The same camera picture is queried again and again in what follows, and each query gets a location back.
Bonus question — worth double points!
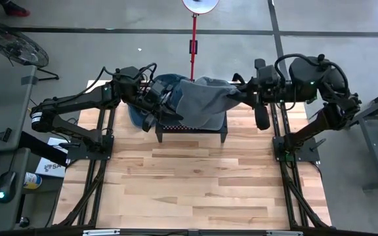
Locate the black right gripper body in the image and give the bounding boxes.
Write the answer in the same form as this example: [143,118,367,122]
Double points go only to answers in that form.
[241,58,277,131]

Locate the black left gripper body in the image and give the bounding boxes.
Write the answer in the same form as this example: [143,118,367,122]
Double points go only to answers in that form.
[133,78,177,133]

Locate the faded blue baseball cap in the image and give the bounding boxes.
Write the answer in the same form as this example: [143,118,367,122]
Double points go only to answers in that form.
[175,76,242,131]

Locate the red pole stand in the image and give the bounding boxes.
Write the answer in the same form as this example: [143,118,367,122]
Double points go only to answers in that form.
[181,0,221,82]

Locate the black mesh metal stand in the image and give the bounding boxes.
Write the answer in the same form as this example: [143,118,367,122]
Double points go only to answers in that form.
[155,113,228,144]

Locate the white printed box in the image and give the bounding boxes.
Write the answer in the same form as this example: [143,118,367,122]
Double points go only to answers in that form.
[34,136,69,179]

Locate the white yellow can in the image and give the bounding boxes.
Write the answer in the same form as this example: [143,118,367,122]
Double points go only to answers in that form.
[22,171,43,190]

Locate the black floor fan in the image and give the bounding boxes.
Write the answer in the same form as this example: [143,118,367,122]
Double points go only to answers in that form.
[0,16,60,81]

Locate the small black wedge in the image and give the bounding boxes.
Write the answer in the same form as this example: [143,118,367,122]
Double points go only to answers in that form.
[0,127,13,143]

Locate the person's foot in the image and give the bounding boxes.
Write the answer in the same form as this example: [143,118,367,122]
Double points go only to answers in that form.
[0,0,32,18]

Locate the black computer mouse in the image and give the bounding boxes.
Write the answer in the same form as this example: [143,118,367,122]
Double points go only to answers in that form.
[0,170,18,204]

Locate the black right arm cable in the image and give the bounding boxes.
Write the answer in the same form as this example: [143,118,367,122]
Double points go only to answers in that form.
[274,53,349,96]

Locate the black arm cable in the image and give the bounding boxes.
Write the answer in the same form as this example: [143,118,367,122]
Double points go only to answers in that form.
[72,62,159,99]
[274,53,349,96]

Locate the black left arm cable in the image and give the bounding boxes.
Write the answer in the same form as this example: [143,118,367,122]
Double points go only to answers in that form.
[72,62,159,99]

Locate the black table frame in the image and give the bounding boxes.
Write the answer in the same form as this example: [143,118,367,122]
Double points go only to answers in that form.
[52,78,334,236]

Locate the silver frame bracket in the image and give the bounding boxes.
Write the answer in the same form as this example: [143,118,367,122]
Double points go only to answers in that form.
[82,229,121,236]
[266,230,304,236]

